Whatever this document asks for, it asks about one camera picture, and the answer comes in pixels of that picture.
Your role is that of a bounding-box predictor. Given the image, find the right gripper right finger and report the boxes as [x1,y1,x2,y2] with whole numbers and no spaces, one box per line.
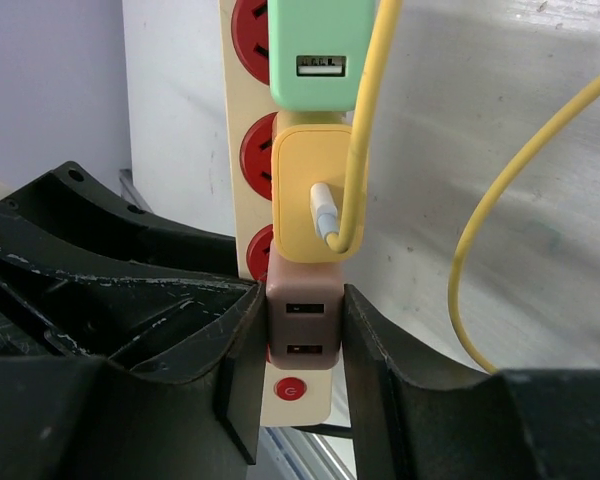
[343,286,600,479]

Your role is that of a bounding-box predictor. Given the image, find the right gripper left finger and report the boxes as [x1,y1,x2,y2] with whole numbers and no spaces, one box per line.
[0,269,265,479]

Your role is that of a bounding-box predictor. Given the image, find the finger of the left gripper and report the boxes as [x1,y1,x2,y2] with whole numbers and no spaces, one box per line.
[0,162,252,365]

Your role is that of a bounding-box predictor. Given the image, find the cream power strip red sockets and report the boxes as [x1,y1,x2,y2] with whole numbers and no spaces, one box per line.
[219,0,332,427]

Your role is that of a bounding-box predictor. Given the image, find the pink brown charger plug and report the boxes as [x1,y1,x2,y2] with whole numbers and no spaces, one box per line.
[266,248,344,370]

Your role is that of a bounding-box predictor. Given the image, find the orange charger plug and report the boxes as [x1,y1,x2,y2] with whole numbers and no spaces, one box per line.
[271,110,364,264]

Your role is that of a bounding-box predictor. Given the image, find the green charger plug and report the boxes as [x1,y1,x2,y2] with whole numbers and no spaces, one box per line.
[268,0,376,112]

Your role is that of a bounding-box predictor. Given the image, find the aluminium front rail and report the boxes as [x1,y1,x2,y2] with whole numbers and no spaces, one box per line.
[119,163,355,479]

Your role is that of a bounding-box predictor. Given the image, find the yellow usb cable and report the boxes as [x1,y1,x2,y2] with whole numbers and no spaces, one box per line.
[309,0,600,375]

